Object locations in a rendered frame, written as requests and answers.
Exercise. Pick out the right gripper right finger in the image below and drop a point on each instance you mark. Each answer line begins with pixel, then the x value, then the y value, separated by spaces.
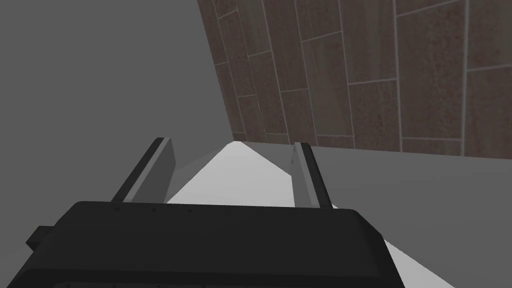
pixel 308 180

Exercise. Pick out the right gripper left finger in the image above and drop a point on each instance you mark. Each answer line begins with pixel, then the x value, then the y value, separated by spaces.
pixel 148 175

